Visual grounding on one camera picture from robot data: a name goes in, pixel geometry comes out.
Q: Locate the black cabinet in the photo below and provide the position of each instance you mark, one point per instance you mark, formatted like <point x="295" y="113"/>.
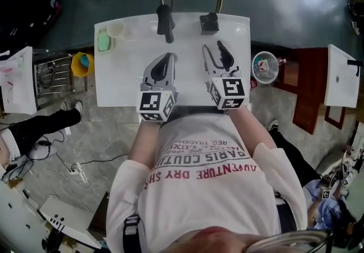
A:
<point x="22" y="4"/>

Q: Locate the red white carton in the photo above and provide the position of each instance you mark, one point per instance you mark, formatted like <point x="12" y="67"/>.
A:
<point x="263" y="65"/>

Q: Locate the green soap bar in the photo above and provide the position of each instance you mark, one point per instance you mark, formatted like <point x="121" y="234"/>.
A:
<point x="103" y="41"/>

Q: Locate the person's white printed shirt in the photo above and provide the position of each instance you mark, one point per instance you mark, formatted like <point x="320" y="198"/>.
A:
<point x="207" y="200"/>

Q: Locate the person's eyeglasses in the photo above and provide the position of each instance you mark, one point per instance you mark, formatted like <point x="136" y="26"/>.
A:
<point x="298" y="242"/>

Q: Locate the red label plastic bottle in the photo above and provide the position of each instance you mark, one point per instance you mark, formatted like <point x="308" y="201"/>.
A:
<point x="253" y="84"/>

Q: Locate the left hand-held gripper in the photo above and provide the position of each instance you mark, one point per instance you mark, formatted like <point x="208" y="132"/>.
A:
<point x="149" y="102"/>

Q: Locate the small white sink basin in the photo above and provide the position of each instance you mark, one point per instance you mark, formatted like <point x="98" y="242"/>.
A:
<point x="21" y="89"/>
<point x="339" y="81"/>

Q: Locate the black soap dispenser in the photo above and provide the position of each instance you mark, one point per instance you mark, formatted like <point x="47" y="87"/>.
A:
<point x="209" y="23"/>

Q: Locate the yellow bin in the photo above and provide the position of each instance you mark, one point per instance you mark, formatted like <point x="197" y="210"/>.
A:
<point x="76" y="67"/>

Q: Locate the white striped panel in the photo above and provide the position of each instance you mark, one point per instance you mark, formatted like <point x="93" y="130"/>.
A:
<point x="71" y="220"/>

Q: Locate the small black faucet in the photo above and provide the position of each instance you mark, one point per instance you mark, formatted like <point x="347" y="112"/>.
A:
<point x="355" y="63"/>

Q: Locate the white cup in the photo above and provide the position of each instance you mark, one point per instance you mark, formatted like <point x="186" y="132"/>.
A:
<point x="115" y="29"/>

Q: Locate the white mesh wastebasket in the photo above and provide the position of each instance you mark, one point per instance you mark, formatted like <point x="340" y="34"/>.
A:
<point x="273" y="70"/>

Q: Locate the brown wooden cabinet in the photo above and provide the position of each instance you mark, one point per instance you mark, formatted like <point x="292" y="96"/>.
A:
<point x="307" y="81"/>

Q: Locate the white power strip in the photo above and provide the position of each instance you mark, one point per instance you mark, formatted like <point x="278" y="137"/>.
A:
<point x="78" y="173"/>

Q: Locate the person's right forearm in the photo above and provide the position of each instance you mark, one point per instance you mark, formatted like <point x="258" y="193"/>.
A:
<point x="250" y="135"/>

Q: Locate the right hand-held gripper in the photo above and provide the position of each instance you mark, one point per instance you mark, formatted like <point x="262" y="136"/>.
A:
<point x="233" y="89"/>

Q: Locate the person's left forearm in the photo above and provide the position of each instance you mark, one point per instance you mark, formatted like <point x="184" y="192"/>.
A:
<point x="143" y="146"/>

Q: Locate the white washbasin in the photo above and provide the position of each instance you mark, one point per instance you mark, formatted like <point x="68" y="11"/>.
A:
<point x="187" y="47"/>

